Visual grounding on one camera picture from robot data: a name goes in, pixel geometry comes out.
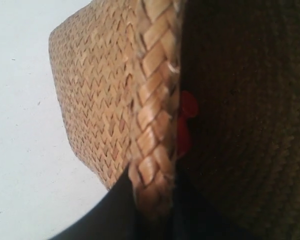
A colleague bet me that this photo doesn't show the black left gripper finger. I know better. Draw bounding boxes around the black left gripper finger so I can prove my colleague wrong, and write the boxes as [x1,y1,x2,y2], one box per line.
[51,169,175,240]

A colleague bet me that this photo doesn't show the red cylinder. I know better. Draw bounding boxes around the red cylinder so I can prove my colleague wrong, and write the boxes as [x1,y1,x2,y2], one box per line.
[177,115,192,158]
[180,91,199,119]

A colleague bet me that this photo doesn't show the brown woven wicker basket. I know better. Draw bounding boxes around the brown woven wicker basket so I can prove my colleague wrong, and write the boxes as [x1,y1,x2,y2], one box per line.
[48,0,300,240]

